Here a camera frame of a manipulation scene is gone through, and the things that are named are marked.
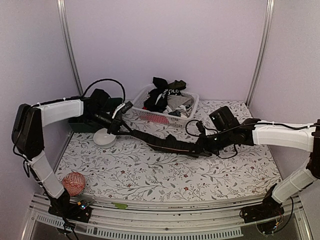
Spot left aluminium frame post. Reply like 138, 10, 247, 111
56, 0, 84, 95

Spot green tape scrap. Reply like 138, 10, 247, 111
112, 202, 128, 210

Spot green compartment tray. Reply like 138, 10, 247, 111
68, 97, 123, 133

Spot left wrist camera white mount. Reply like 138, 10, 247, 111
112, 101, 133, 119

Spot grey underwear in basket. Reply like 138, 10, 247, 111
163, 95, 195, 118

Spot white plastic laundry basket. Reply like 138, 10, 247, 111
130, 86, 201, 128

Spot right aluminium frame post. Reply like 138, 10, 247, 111
245, 0, 275, 108

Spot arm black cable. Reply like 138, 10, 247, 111
81, 78, 127, 106
184, 119, 238, 160

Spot aluminium frame post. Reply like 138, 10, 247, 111
245, 0, 275, 108
56, 0, 84, 95

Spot red patterned bowl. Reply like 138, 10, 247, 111
62, 172, 86, 197

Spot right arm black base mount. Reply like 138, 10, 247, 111
239, 197, 285, 223

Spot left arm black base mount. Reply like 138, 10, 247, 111
48, 189, 92, 223

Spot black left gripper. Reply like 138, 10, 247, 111
85, 108, 134, 135

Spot left robot arm white sleeves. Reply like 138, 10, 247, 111
11, 88, 112, 201

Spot robot arm white sleeves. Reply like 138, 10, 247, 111
240, 118, 320, 205
11, 88, 112, 201

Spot aluminium front table rail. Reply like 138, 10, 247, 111
21, 194, 316, 240

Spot black pinstriped underwear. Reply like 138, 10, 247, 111
123, 123, 213, 158

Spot floral patterned table mat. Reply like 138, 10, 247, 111
49, 99, 283, 202

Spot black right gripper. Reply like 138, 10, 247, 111
189, 128, 233, 157

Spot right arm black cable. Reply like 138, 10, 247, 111
184, 119, 238, 160

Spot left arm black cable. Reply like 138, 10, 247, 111
81, 78, 127, 106

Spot right robot arm white sleeves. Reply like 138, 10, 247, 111
240, 118, 320, 205

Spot white ceramic bowl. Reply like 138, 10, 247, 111
93, 128, 117, 149

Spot black underwear in basket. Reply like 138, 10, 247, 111
143, 76, 187, 113

